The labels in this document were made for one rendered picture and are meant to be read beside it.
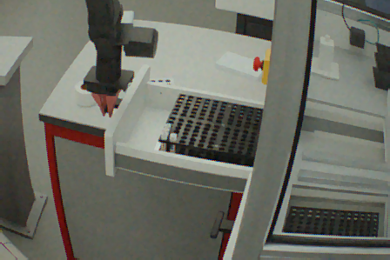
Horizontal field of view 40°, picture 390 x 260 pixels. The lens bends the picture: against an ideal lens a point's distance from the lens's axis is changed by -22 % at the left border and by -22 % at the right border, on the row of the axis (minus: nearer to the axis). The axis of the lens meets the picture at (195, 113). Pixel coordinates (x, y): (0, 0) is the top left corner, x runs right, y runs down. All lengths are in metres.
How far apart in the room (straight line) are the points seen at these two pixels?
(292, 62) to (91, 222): 1.28
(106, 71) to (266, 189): 0.63
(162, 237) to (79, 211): 0.26
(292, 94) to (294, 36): 0.07
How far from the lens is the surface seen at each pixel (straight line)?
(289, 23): 0.63
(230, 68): 1.82
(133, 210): 1.74
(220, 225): 1.10
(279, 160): 0.71
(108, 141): 1.27
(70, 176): 1.75
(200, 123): 1.36
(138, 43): 1.24
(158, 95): 1.49
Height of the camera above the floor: 1.66
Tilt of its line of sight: 33 degrees down
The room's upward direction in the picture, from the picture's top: 6 degrees clockwise
